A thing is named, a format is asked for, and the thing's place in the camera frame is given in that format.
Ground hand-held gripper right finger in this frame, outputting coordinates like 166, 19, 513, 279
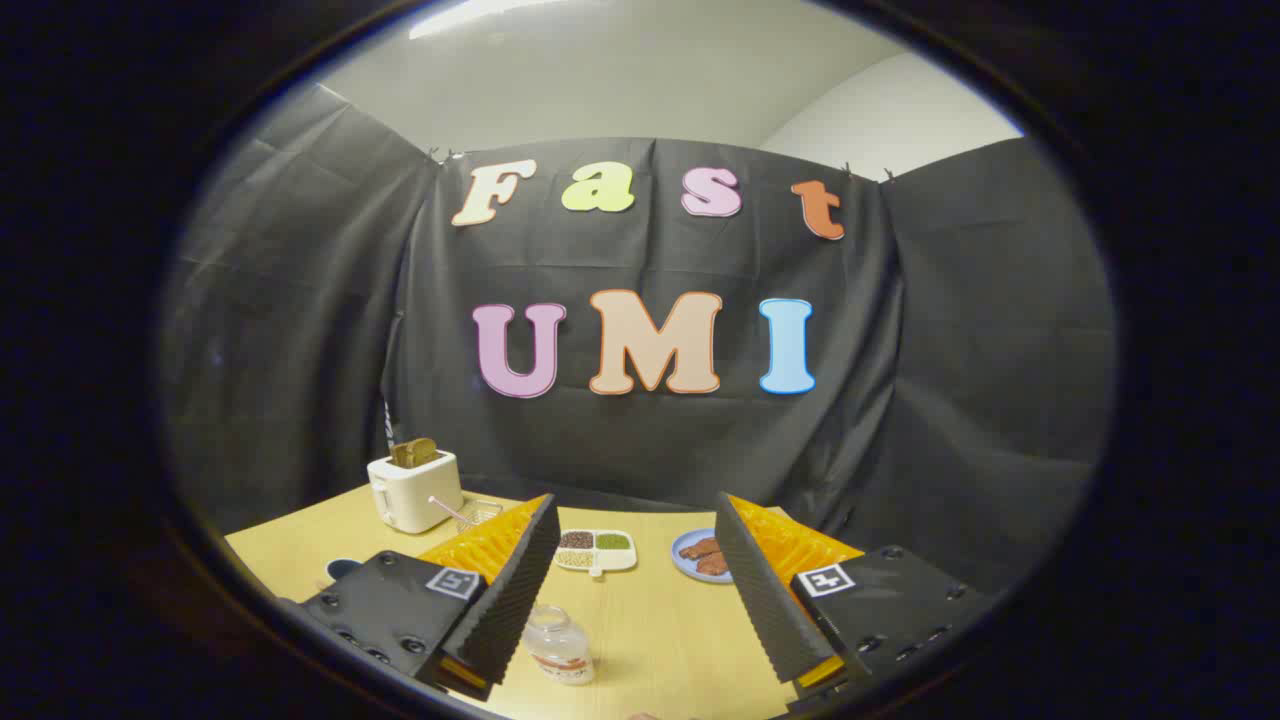
713, 490, 996, 716

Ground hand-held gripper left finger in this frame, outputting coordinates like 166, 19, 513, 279
285, 493, 563, 703

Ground clear plastic juice bottle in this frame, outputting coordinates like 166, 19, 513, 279
522, 603, 596, 687

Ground blue plate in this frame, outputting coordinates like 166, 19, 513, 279
671, 528, 736, 584

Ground white divided bean dish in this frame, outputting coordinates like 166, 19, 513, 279
553, 529, 638, 579

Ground wooden table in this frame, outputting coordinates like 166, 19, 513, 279
225, 483, 871, 720

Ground white toaster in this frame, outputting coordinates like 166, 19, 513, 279
367, 450, 464, 534

